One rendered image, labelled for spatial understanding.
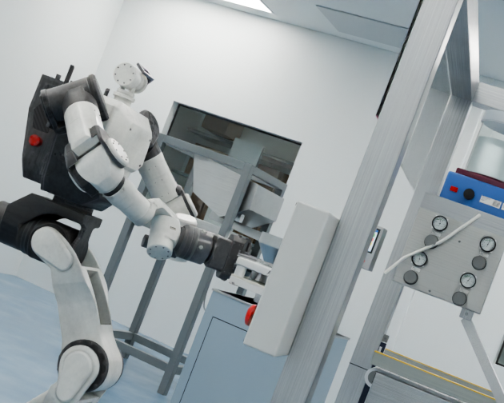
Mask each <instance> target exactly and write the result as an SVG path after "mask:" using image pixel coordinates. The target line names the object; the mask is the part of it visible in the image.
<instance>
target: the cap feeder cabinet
mask: <svg viewBox="0 0 504 403"><path fill-rule="evenodd" d="M212 290H213V292H212V294H211V296H210V300H209V302H208V304H207V307H206V310H205V313H204V314H203V317H202V320H201V323H200V325H199V327H198V331H197V333H196V335H195V338H194V341H193V344H192V346H191V348H190V351H189V353H188V356H187V359H186V362H185V364H184V366H183V369H182V372H181V374H180V377H179V379H178V383H177V384H176V387H175V390H174V393H173V395H172V398H171V399H170V403H270V400H271V398H272V396H273V393H274V390H275V387H276V385H277V383H278V379H279V377H280V375H281V372H282V369H283V366H284V364H285V362H286V359H287V356H288V355H286V356H280V357H272V356H270V355H268V354H265V353H262V352H260V351H258V350H256V349H252V348H250V347H249V346H246V345H244V344H243V340H244V338H245V337H246V334H247V331H248V329H249V326H248V325H246V324H245V316H246V312H247V310H248V309H249V308H250V307H251V306H252V305H254V304H255V305H258V303H256V302H254V301H253V300H254V299H253V298H252V297H246V296H242V295H239V294H236V293H230V292H226V291H223V290H220V289H214V288H212ZM348 340H350V338H348V337H346V336H343V335H341V334H339V333H337V334H336V336H335V339H334V342H333V345H332V347H331V349H330V352H329V355H328V358H327V359H326V363H325V365H324V368H323V371H322V374H321V376H320V378H319V381H318V384H317V387H316V389H315V391H314V395H313V397H312V399H311V402H310V403H325V400H326V397H327V394H328V392H329V390H330V387H331V384H332V381H333V379H334V375H335V374H336V371H337V369H338V365H339V363H340V360H341V358H342V355H343V352H344V350H345V347H346V344H347V342H348Z"/></svg>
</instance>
